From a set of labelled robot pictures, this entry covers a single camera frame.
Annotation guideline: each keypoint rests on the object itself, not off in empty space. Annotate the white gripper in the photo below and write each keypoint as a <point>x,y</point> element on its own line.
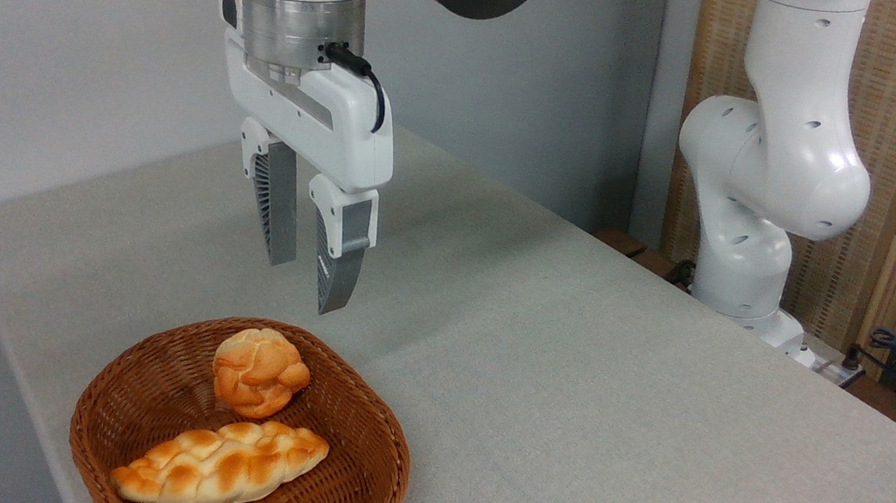
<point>326,127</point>

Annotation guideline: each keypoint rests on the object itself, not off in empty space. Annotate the round knotted bread roll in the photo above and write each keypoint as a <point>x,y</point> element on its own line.
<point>259,369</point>

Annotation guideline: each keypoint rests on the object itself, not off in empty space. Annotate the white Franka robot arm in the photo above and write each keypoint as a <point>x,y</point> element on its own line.
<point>776,156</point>

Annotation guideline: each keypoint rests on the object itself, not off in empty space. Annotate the long braided bread loaf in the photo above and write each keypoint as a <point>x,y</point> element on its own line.
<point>221,464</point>

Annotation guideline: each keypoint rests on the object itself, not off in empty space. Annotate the brown wicker basket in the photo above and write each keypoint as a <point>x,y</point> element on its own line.
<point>351,464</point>

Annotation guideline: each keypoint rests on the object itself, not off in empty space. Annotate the grey tablecloth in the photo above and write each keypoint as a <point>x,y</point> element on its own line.
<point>566,406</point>

